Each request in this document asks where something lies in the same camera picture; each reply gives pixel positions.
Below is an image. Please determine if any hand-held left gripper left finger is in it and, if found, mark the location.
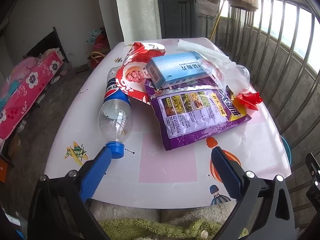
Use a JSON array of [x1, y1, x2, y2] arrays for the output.
[[27, 145, 113, 240]]

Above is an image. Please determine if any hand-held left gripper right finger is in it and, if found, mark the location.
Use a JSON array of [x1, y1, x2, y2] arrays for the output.
[[210, 145, 295, 240]]

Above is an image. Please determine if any blue plastic basket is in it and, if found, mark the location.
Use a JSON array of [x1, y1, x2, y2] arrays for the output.
[[281, 134, 292, 167]]

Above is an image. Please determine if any clear plastic bottle blue label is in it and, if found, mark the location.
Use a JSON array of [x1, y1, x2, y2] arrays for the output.
[[98, 66, 133, 158]]

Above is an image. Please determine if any purple noodle bag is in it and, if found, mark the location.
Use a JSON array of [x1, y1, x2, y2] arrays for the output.
[[144, 77, 252, 151]]

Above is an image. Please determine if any clear bag with red print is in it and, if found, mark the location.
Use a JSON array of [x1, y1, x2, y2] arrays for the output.
[[201, 57, 238, 90]]

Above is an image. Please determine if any light blue medicine box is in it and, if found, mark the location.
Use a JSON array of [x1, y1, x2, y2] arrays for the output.
[[146, 52, 213, 89]]

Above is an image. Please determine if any pink printed tablecloth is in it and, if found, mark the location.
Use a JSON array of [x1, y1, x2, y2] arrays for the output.
[[44, 37, 292, 209]]

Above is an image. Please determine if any red crumpled wrapper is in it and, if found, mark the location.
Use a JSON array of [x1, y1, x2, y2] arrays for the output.
[[235, 92, 263, 111]]

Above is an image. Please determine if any fluffy green white garment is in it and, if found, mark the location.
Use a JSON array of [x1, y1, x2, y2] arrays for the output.
[[90, 201, 250, 240]]

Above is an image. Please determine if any cardboard box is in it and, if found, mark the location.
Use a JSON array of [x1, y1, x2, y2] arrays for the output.
[[7, 132, 23, 158]]

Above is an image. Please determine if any clear plastic cup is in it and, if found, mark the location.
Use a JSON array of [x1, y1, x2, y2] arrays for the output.
[[230, 64, 251, 90]]

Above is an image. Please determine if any red snack bag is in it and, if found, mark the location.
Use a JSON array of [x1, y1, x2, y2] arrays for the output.
[[115, 42, 167, 105]]

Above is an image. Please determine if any pink floral blanket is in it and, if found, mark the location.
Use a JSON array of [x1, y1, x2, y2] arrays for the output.
[[0, 51, 64, 140]]

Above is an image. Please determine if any white crumpled plastic bag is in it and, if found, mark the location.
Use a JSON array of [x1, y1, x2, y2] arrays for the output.
[[177, 39, 232, 64]]

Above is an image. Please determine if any dark headboard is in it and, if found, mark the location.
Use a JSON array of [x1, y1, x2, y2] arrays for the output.
[[22, 26, 70, 70]]

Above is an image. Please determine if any yellow pole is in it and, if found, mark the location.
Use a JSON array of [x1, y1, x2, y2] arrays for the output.
[[209, 0, 227, 40]]

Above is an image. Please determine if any metal balcony railing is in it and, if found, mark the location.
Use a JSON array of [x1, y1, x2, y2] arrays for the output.
[[155, 0, 320, 218]]

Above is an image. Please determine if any white patterned curtain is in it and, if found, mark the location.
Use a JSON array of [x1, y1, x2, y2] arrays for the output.
[[113, 0, 162, 43]]

